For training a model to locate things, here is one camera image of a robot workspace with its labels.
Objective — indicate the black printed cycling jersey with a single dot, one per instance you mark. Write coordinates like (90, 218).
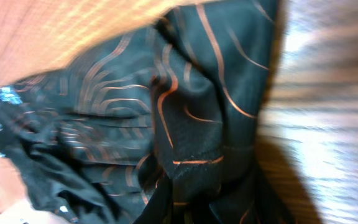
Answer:
(157, 125)

